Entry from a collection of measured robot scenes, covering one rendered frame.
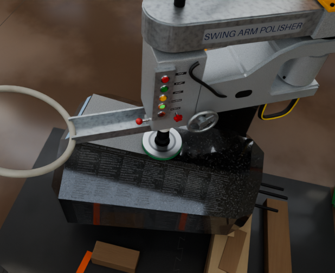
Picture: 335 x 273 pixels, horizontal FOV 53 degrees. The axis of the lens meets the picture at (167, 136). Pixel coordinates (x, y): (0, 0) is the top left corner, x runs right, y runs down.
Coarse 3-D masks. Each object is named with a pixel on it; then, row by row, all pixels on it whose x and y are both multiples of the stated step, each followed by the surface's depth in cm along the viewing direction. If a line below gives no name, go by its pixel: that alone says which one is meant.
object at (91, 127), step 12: (132, 108) 163; (72, 120) 157; (84, 120) 159; (96, 120) 162; (108, 120) 163; (120, 120) 164; (132, 120) 164; (84, 132) 157; (96, 132) 152; (108, 132) 153; (120, 132) 156; (132, 132) 159; (144, 132) 161
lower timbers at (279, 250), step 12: (264, 204) 263; (276, 204) 257; (264, 216) 258; (276, 216) 251; (264, 228) 252; (276, 228) 245; (288, 228) 246; (264, 240) 247; (276, 240) 240; (288, 240) 240; (264, 252) 242; (276, 252) 234; (288, 252) 235; (264, 264) 238; (276, 264) 230; (288, 264) 230
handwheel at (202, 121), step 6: (198, 114) 145; (204, 114) 146; (216, 114) 149; (192, 120) 147; (198, 120) 149; (204, 120) 149; (216, 120) 152; (186, 126) 151; (204, 126) 152; (210, 126) 155; (192, 132) 154; (198, 132) 156
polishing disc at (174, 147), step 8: (144, 136) 183; (152, 136) 184; (176, 136) 185; (144, 144) 180; (152, 144) 181; (176, 144) 182; (152, 152) 178; (160, 152) 178; (168, 152) 178; (176, 152) 179
